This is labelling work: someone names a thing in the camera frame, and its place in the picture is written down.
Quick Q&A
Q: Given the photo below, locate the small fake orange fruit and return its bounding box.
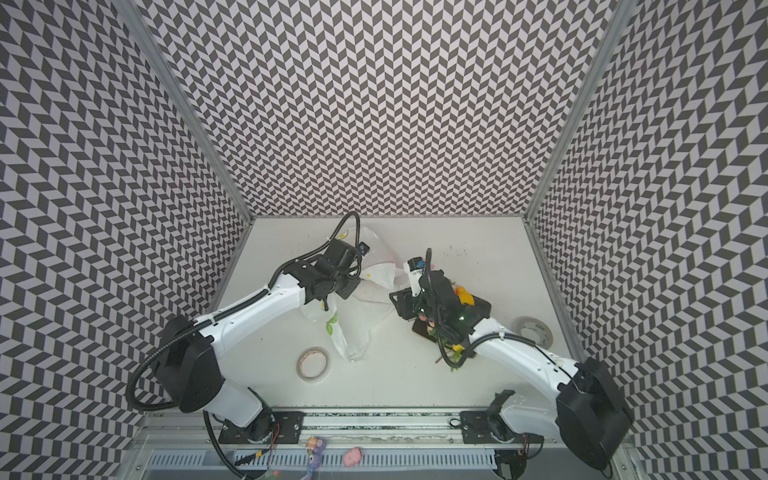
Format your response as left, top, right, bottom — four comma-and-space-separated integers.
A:
456, 287, 475, 305

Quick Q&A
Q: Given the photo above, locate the white lemon print plastic bag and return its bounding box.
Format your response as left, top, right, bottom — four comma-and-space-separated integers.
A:
300, 226, 408, 362

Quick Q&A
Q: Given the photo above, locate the yellow fake lemon with leaves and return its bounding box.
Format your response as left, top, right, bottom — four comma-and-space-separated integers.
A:
438, 344, 477, 371

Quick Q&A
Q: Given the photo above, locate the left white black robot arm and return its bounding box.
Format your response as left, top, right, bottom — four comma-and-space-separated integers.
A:
151, 239, 370, 428

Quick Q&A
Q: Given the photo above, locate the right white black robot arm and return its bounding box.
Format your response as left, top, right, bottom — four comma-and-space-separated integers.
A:
389, 270, 634, 471

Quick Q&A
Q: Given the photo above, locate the black square mat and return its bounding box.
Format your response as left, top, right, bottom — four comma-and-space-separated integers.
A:
411, 317, 436, 343

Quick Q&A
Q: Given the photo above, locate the roll of clear tape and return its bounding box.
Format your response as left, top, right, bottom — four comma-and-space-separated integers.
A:
295, 347, 330, 383

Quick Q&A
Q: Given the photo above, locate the pink toy blob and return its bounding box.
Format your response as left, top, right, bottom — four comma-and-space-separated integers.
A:
342, 447, 362, 468

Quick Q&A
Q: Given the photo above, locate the purple toy figure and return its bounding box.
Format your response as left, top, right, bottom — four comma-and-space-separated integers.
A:
303, 437, 326, 480

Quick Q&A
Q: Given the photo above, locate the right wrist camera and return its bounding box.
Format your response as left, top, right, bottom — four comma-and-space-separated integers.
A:
404, 256, 425, 297

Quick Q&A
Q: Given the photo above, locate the right black corrugated cable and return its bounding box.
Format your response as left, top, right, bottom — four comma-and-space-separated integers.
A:
419, 248, 577, 368

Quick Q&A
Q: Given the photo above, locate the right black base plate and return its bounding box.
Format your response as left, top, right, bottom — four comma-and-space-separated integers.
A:
448, 410, 544, 445

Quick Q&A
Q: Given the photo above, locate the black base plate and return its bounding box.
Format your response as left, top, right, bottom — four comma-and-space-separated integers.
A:
218, 411, 305, 446
448, 410, 544, 445

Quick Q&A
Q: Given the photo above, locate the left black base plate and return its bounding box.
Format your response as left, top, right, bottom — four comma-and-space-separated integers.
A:
218, 411, 305, 446

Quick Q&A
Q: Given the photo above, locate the aluminium front rail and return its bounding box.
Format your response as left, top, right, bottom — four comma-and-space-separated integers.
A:
134, 406, 634, 450

